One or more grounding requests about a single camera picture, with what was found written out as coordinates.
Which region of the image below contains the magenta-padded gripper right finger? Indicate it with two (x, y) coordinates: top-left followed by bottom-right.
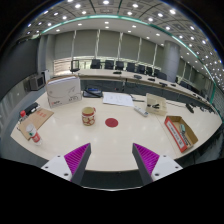
(131, 142), (184, 186)

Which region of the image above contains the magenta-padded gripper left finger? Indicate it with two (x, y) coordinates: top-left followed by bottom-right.
(40, 142), (92, 186)

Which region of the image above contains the open cardboard box red side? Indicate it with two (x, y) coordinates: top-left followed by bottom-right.
(163, 115), (199, 154)

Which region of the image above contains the red floral ceramic mug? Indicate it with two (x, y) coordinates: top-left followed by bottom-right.
(81, 106), (97, 127)

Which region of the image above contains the flat round red coaster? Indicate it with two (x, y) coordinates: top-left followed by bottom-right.
(104, 117), (120, 129)

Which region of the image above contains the brown paper envelope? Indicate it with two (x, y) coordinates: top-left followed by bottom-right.
(17, 108), (55, 141)

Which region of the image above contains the white desk organizer box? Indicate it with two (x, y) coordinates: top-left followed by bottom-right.
(144, 93), (168, 117)

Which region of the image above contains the black pen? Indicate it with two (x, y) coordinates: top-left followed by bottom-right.
(129, 94), (146, 103)

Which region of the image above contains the white paper sheet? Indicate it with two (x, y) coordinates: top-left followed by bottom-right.
(102, 91), (135, 108)

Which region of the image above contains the black desk microphone base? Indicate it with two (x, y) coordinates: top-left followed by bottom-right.
(185, 103), (195, 114)

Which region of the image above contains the black rectangular case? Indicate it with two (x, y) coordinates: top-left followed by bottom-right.
(19, 101), (40, 118)

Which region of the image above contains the white paper ream box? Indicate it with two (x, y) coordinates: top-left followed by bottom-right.
(44, 75), (83, 109)

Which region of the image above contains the small red-capped bottle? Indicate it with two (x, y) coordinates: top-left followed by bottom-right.
(18, 110), (28, 123)

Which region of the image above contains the group of black table microphones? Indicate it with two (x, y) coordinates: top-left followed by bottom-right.
(112, 69), (178, 88)

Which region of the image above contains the grey box monitor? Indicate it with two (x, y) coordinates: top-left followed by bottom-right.
(29, 73), (46, 92)

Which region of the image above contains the row of black office chairs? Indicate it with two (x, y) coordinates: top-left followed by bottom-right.
(69, 58), (169, 81)

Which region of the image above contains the group of round ceiling lights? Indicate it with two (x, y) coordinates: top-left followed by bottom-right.
(23, 0), (224, 91)

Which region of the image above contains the black desk console with cable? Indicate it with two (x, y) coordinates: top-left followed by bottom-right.
(82, 86), (104, 99)

